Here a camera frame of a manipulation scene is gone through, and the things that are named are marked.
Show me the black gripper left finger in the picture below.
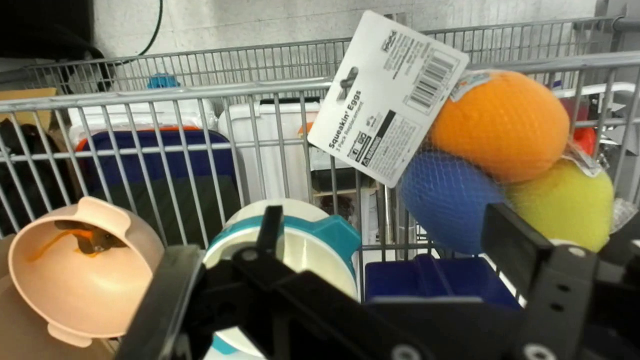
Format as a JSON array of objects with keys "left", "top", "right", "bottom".
[{"left": 115, "top": 246, "right": 202, "bottom": 360}]

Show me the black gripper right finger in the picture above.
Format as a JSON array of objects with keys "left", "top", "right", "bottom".
[{"left": 482, "top": 203, "right": 596, "bottom": 360}]

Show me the pink plastic bowl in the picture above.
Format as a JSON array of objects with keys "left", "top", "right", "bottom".
[{"left": 9, "top": 196, "right": 164, "bottom": 347}]

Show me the white teal-striped bowl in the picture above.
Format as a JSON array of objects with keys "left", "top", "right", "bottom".
[{"left": 201, "top": 197, "right": 362, "bottom": 360}]

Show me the yellow foam egg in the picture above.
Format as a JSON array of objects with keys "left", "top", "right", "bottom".
[{"left": 507, "top": 159, "right": 615, "bottom": 251}]

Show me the navy orange storage container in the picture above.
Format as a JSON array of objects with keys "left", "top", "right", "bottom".
[{"left": 77, "top": 127, "right": 241, "bottom": 247}]

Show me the blue plastic bin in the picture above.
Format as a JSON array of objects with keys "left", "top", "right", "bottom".
[{"left": 364, "top": 253, "right": 523, "bottom": 311}]

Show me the blue foam egg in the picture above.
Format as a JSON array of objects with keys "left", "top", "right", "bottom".
[{"left": 398, "top": 152, "right": 504, "bottom": 253}]

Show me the orange foam egg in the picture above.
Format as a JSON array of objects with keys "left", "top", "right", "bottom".
[{"left": 427, "top": 70, "right": 571, "bottom": 184}]

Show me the white barcode product tag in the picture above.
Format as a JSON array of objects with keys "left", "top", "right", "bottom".
[{"left": 309, "top": 10, "right": 470, "bottom": 188}]

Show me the wire shelf rack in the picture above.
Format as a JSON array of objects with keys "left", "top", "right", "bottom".
[{"left": 0, "top": 17, "right": 640, "bottom": 260}]

